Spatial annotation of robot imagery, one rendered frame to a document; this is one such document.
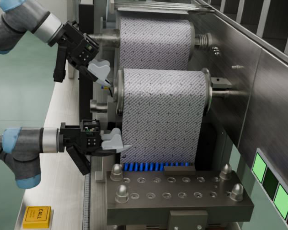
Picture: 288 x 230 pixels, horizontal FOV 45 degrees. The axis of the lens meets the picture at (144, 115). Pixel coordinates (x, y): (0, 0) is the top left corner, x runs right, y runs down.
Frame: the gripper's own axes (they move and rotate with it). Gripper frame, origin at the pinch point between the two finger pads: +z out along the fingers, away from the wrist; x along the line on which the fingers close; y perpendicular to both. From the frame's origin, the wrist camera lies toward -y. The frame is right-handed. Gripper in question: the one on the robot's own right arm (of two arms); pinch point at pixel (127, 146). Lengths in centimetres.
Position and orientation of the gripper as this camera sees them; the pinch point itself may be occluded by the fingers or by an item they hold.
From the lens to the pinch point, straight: 105.8
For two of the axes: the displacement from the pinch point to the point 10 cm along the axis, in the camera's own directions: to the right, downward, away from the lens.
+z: 9.9, 0.2, 1.4
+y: 0.8, -8.9, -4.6
